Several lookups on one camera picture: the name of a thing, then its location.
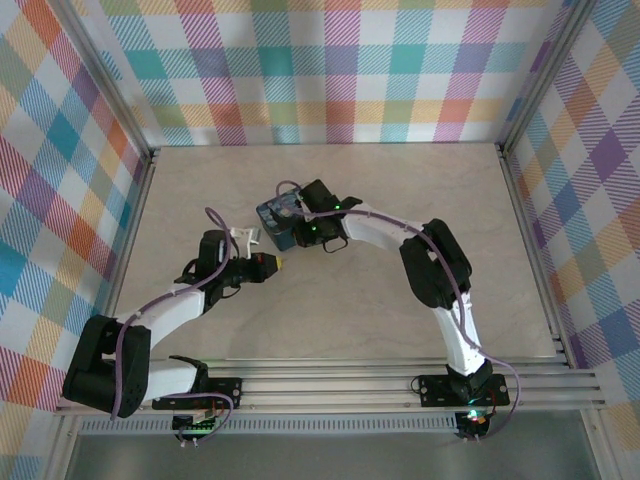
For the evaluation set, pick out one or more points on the starry night print tin box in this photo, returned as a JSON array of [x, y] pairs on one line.
[[275, 220]]

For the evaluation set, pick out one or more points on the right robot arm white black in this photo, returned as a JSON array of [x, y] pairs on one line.
[[375, 230]]

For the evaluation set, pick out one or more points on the aluminium front rail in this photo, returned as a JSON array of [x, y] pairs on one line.
[[325, 390]]

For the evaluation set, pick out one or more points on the plaid cloth panel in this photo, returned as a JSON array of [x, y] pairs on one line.
[[600, 225], [325, 65], [40, 200]]

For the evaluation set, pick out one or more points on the small electronics board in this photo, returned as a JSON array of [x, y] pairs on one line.
[[472, 421], [192, 425]]

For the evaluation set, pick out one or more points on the aluminium side rail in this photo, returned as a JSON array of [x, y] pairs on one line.
[[134, 215], [535, 250]]

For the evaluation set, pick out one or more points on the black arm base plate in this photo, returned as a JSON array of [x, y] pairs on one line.
[[227, 389], [435, 390]]

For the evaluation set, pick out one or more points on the aluminium frame post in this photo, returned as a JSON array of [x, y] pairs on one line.
[[546, 75], [107, 85]]

